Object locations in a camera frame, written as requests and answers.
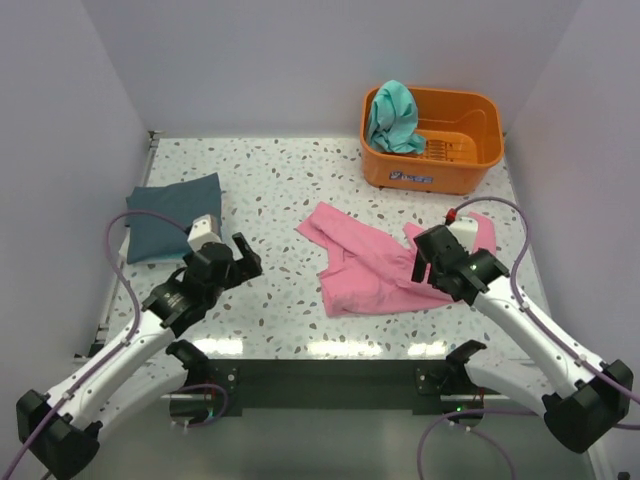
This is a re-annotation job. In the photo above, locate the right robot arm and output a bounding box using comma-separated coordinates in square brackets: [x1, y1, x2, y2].
[412, 225, 634, 453]

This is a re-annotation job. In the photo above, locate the pink t-shirt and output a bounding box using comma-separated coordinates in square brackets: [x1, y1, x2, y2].
[294, 201, 497, 318]

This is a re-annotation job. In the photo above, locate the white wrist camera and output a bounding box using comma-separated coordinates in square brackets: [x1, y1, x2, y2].
[447, 213, 479, 253]
[187, 214, 222, 252]

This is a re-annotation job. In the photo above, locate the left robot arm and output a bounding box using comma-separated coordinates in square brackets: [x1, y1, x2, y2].
[16, 233, 263, 479]

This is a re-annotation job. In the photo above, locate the aluminium table frame rail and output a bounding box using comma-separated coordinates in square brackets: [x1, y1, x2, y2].
[74, 130, 164, 361]

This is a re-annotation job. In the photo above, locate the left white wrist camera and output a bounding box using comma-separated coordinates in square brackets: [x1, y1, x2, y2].
[187, 214, 222, 252]

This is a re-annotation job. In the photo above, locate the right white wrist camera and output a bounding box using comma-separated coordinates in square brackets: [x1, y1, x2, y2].
[447, 213, 479, 253]

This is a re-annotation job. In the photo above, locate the folded dark blue t-shirt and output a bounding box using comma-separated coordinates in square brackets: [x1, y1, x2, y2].
[126, 173, 222, 264]

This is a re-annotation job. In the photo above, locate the orange plastic basket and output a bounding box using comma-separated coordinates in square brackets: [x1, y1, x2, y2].
[360, 86, 504, 195]

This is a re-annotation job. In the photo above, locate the teal t-shirt in basket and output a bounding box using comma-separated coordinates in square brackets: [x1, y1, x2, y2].
[365, 80, 427, 155]

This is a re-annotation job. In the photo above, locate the folded light blue t-shirt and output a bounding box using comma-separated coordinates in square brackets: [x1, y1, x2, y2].
[148, 253, 185, 264]

